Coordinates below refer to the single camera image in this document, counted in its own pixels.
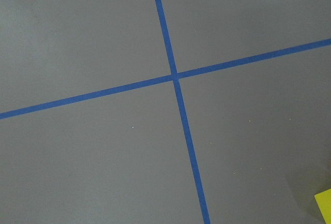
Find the yellow wooden block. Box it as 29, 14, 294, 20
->
314, 189, 331, 224

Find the blue tape line crosswise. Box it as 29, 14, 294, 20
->
1, 38, 330, 120

